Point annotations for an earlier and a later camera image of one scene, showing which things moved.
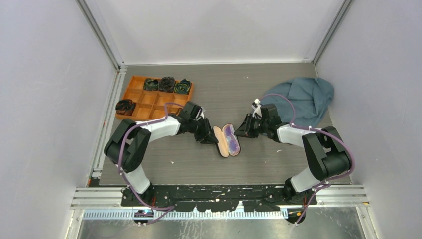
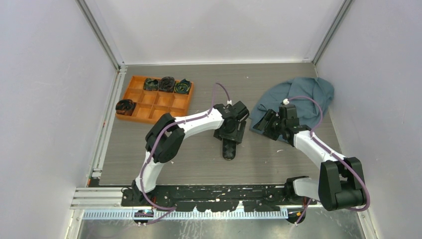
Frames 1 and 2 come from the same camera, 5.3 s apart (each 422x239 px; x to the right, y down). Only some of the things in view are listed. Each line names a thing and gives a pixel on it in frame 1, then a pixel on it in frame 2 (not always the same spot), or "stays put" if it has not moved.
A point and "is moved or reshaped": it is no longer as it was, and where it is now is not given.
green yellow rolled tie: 182,87 stays put
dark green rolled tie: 151,84 stays put
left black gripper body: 197,128 to 233,133
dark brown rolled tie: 166,83 stays put
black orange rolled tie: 125,106 stays put
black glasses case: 228,143 is moved or reshaped
